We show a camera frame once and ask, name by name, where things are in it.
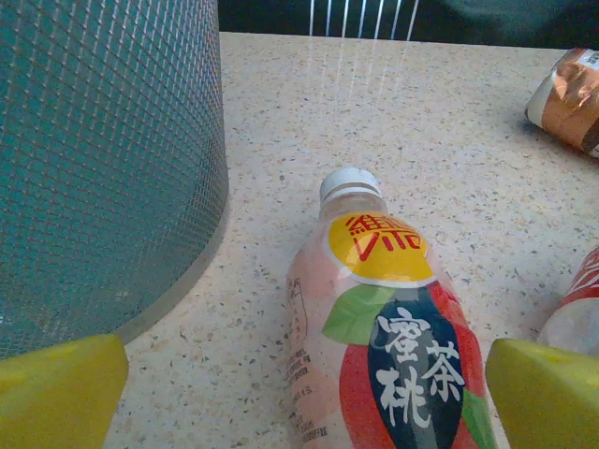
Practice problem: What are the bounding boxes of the red cola label bottle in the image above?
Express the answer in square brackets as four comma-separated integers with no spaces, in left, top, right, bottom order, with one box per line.
[535,247,599,356]

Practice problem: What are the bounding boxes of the metal mesh waste bin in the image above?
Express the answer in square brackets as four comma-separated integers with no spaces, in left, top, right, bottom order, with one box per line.
[0,0,230,360]

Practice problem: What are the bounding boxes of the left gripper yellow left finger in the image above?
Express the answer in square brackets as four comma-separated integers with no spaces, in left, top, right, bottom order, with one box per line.
[0,332,130,449]

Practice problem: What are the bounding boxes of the copper label plastic bottle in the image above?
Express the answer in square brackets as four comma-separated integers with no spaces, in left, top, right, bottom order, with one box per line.
[523,46,599,160]

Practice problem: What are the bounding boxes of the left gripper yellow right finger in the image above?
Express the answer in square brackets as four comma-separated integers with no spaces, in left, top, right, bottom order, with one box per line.
[485,337,599,449]

